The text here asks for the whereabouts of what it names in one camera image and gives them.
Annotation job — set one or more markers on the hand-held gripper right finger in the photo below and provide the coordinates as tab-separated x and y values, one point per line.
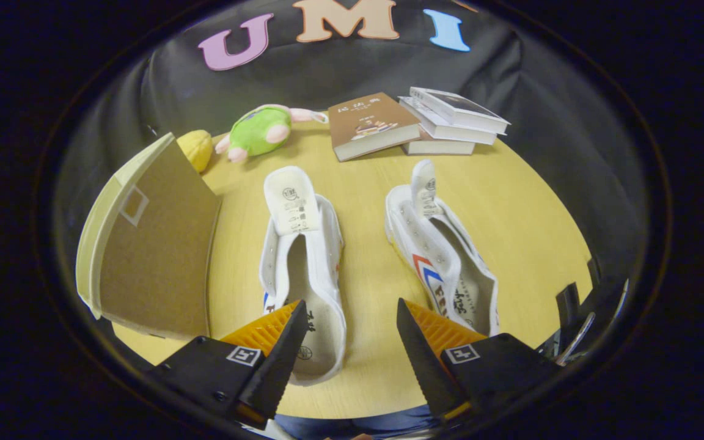
425	366

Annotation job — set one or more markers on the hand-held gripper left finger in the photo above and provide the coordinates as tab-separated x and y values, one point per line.
282	366

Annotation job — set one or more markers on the white canvas shoe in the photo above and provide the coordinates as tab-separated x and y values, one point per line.
431	244
291	201

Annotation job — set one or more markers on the beige fabric storage box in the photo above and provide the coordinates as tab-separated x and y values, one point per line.
156	256

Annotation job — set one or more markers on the person's blue trousers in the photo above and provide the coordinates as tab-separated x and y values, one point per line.
358	421

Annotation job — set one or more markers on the dark equipment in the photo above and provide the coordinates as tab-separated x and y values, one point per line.
567	302

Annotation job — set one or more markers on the yellow plush toy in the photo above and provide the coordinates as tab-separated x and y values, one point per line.
196	150

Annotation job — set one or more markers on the green and pink plush toy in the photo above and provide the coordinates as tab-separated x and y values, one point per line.
260	131

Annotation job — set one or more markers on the thick white book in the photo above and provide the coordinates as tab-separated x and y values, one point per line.
450	129

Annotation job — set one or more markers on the brown cover book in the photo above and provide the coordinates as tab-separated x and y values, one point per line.
367	119

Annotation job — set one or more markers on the white book with dark cover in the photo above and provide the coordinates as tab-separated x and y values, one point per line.
456	107

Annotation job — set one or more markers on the black backdrop cloth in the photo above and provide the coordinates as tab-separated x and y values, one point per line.
541	91

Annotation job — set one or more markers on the small black bracket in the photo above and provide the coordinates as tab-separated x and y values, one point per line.
593	272

